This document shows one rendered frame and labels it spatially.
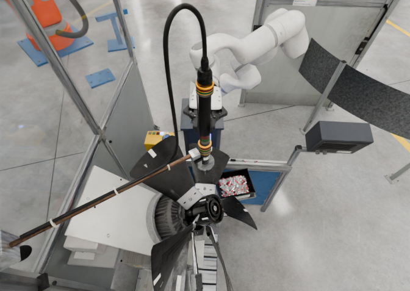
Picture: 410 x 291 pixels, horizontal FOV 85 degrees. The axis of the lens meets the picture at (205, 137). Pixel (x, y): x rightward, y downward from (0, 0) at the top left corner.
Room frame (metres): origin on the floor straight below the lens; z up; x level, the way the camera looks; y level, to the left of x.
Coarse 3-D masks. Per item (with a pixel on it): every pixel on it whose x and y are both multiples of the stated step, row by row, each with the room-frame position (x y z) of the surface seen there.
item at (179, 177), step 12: (156, 144) 0.50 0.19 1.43; (168, 144) 0.52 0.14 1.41; (144, 156) 0.45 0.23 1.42; (156, 156) 0.46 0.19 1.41; (168, 156) 0.47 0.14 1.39; (180, 156) 0.48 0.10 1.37; (132, 168) 0.41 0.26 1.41; (144, 168) 0.42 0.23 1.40; (180, 168) 0.44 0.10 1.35; (156, 180) 0.39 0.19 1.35; (168, 180) 0.40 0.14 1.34; (180, 180) 0.40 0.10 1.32; (192, 180) 0.41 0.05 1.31; (168, 192) 0.36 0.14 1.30; (180, 192) 0.37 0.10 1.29
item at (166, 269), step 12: (192, 228) 0.24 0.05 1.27; (168, 240) 0.17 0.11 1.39; (180, 240) 0.18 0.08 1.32; (156, 252) 0.13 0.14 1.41; (168, 252) 0.14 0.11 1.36; (180, 252) 0.16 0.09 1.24; (156, 264) 0.10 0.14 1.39; (168, 264) 0.11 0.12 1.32; (156, 276) 0.08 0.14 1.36; (168, 276) 0.09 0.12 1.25; (156, 288) 0.05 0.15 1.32
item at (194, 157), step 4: (192, 152) 0.41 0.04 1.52; (192, 156) 0.39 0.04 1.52; (196, 156) 0.39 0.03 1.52; (200, 156) 0.40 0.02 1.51; (212, 156) 0.44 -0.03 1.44; (192, 160) 0.39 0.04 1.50; (196, 160) 0.39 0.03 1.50; (200, 160) 0.39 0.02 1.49; (212, 160) 0.43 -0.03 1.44; (196, 164) 0.40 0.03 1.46; (200, 164) 0.40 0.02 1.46; (208, 164) 0.41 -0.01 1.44; (212, 164) 0.41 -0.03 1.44; (200, 168) 0.39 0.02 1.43; (204, 168) 0.39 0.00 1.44; (208, 168) 0.39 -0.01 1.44
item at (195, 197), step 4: (192, 188) 0.39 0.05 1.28; (188, 192) 0.38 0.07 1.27; (192, 192) 0.38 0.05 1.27; (196, 192) 0.38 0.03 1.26; (184, 196) 0.36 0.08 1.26; (188, 196) 0.36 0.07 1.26; (192, 196) 0.36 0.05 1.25; (196, 196) 0.37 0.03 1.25; (200, 196) 0.37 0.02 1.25; (180, 200) 0.35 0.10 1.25; (184, 200) 0.35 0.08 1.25; (188, 200) 0.35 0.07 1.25; (192, 200) 0.35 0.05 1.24; (196, 200) 0.36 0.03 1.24; (184, 204) 0.34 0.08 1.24; (188, 204) 0.34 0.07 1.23; (192, 204) 0.34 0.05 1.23; (184, 208) 0.33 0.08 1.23; (188, 208) 0.33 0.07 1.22
